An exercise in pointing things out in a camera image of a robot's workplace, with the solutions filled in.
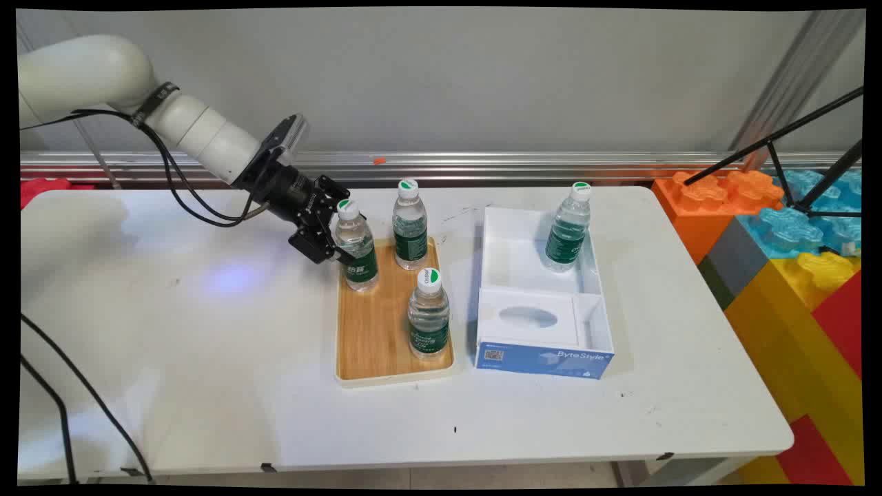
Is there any blue foam building block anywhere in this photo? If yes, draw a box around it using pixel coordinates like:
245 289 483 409
736 169 863 259

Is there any wooden tray cream rim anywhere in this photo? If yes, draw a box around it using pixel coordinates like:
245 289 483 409
335 236 455 388

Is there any orange foam building block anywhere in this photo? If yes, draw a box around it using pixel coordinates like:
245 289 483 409
651 169 785 266

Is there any red foam piece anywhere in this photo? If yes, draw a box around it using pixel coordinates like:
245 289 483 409
19 178 95 209

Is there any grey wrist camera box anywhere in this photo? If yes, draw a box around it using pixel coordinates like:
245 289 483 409
258 114 309 166

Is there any small water bottle green label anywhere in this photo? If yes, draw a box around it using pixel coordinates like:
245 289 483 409
391 178 429 271
334 198 380 292
407 267 451 359
544 181 593 273

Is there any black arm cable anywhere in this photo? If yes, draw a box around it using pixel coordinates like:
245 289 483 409
19 107 269 228

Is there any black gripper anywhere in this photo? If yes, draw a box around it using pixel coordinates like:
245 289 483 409
234 155 351 266

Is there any black tripod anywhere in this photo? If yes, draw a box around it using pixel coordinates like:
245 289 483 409
684 86 863 220

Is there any red foam building block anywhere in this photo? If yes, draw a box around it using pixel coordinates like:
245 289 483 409
812 272 863 380

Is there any aluminium rail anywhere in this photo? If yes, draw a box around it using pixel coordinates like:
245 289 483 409
19 152 862 184

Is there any grey foam building block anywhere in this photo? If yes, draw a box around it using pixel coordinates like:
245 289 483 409
697 217 770 311

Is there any black strap on arm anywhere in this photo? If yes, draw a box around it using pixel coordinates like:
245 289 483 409
130 81 181 130

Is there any white organizer box blue front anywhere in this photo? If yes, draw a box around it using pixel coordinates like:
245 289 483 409
474 205 615 380

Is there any aluminium profile post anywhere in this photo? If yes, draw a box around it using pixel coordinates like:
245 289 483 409
729 10 865 173

